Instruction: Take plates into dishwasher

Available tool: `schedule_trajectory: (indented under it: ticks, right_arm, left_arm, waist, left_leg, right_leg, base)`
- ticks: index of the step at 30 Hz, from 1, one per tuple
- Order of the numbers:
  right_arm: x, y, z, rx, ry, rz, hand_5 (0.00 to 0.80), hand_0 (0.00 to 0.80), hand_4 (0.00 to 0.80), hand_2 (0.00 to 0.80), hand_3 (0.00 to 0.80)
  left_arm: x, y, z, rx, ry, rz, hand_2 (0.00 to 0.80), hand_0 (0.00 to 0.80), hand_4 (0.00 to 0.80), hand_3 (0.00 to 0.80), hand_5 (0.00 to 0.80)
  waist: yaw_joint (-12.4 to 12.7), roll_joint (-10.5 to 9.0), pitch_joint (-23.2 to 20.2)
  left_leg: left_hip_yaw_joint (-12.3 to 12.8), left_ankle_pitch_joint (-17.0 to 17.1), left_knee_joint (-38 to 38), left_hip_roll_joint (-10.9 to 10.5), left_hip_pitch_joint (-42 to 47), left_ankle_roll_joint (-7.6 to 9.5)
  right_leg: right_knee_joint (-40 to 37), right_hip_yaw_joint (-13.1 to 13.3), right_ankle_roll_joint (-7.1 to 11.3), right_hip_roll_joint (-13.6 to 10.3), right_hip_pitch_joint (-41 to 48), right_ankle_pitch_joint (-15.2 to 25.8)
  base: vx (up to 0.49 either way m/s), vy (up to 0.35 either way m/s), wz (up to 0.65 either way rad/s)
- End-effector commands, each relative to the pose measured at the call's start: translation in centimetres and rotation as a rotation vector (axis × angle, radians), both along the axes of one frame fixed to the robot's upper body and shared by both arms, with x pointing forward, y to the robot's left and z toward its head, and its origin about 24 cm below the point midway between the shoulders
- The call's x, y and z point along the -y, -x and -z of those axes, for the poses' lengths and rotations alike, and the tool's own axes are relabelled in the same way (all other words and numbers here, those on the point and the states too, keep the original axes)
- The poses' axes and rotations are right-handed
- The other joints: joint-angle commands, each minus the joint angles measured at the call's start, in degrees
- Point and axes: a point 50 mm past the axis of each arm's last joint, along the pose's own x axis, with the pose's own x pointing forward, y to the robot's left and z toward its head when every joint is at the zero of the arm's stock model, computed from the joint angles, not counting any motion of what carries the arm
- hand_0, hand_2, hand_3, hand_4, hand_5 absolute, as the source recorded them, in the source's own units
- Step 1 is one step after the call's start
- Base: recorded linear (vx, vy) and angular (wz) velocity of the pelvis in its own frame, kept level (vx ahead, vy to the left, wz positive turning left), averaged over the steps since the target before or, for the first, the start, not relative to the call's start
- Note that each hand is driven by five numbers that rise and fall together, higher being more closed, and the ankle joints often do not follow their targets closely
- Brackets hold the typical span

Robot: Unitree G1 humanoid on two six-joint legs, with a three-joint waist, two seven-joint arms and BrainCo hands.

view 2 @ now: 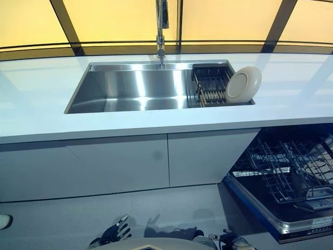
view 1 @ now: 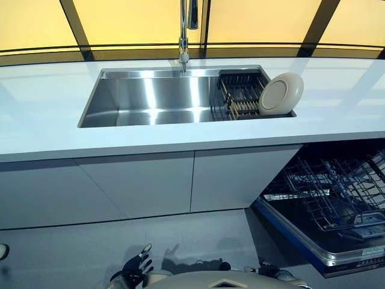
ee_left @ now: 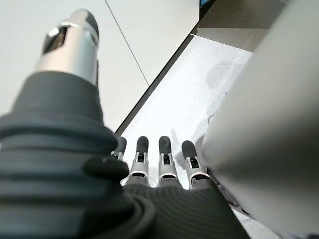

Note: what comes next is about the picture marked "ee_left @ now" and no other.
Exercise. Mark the blue object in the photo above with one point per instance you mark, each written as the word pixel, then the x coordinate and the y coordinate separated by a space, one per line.
pixel 205 2

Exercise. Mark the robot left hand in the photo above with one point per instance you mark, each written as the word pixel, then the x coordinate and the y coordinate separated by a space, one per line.
pixel 62 154

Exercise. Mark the robot grey leg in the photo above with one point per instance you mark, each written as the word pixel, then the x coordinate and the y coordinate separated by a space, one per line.
pixel 269 119

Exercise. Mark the white cabinet door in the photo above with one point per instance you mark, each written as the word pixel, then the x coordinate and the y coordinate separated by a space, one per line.
pixel 22 37
pixel 159 30

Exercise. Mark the brown wooden furniture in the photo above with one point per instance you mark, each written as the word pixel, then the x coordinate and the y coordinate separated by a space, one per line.
pixel 234 22

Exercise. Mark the dark cabinet toe kick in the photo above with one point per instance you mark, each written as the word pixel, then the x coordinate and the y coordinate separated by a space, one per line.
pixel 159 77

